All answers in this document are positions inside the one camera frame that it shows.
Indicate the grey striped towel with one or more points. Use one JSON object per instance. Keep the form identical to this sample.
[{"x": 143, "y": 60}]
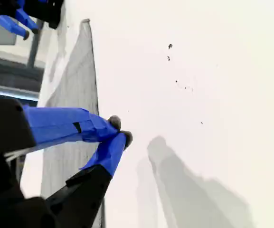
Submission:
[{"x": 79, "y": 83}]

